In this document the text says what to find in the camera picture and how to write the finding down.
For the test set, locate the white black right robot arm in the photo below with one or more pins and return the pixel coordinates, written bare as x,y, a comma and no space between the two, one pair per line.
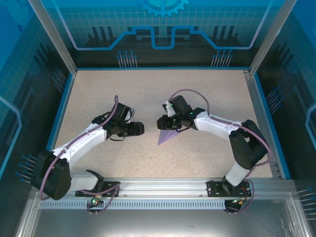
214,123

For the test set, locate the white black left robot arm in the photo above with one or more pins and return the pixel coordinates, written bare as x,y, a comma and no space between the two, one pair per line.
81,143

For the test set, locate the blue table edge strip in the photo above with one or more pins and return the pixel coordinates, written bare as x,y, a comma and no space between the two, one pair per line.
270,128
56,128
160,68

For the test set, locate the metal bottom tray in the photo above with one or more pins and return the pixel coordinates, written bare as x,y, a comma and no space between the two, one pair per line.
158,222

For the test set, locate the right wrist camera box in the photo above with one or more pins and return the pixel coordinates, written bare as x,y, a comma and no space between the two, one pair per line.
169,111

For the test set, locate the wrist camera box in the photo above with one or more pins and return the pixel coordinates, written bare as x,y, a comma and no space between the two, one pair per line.
132,111
169,111

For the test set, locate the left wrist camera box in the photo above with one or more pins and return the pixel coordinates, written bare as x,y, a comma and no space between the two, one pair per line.
132,111

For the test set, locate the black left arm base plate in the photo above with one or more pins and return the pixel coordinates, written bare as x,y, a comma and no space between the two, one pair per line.
112,184

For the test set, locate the aluminium frame beam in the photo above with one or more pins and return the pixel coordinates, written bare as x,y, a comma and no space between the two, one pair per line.
163,186

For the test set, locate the aluminium side rail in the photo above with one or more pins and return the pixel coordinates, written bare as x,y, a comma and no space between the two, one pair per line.
259,118

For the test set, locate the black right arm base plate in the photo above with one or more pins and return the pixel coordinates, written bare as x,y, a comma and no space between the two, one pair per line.
212,188

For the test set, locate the aluminium frame post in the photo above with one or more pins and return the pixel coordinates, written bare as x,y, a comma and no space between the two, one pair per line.
53,37
271,37

